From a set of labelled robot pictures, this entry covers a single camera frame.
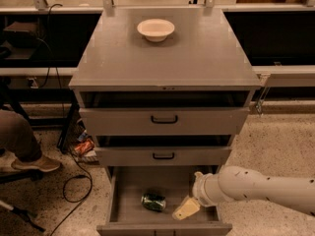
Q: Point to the grey bottom drawer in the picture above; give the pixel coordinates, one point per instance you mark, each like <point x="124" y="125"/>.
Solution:
<point x="127" y="217"/>

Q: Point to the orange snack bag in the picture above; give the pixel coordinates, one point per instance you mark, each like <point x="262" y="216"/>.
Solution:
<point x="84" y="147"/>

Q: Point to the black top drawer handle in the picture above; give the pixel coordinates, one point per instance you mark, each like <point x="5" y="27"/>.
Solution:
<point x="164" y="121"/>

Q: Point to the person leg brown trousers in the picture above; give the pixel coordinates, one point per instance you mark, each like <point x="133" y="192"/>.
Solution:
<point x="16" y="136"/>

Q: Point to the grey drawer cabinet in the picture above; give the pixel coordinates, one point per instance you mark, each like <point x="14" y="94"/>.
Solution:
<point x="198" y="66"/>

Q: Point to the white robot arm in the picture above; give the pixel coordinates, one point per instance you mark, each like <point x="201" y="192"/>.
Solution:
<point x="234" y="183"/>

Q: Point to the white paper bowl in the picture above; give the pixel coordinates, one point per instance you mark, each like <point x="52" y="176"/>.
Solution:
<point x="155" y="30"/>

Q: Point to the green soda can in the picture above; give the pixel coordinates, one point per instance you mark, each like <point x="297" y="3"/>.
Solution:
<point x="153" y="202"/>

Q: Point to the grey middle drawer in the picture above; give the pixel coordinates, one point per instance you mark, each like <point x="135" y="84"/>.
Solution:
<point x="142" y="156"/>

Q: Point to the black drawer handle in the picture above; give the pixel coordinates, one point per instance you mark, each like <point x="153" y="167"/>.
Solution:
<point x="162" y="156"/>
<point x="164" y="121"/>

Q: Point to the grey drawer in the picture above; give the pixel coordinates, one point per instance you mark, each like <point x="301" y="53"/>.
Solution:
<point x="142" y="156"/>
<point x="137" y="122"/>
<point x="127" y="217"/>

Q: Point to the grey top drawer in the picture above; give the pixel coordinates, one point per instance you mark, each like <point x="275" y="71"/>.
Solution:
<point x="137" y="122"/>

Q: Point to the black chair base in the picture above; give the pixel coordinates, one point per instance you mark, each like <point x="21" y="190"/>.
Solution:
<point x="25" y="215"/>

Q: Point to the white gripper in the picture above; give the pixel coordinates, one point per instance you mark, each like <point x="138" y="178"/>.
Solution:
<point x="201" y="189"/>

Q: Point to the tan shoe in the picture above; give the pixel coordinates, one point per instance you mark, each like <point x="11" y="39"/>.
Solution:
<point x="44" y="164"/>

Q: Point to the black middle drawer handle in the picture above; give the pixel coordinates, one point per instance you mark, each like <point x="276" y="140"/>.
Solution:
<point x="162" y="156"/>

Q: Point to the dark box on shelf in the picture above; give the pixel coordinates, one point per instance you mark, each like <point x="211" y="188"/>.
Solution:
<point x="21" y="35"/>

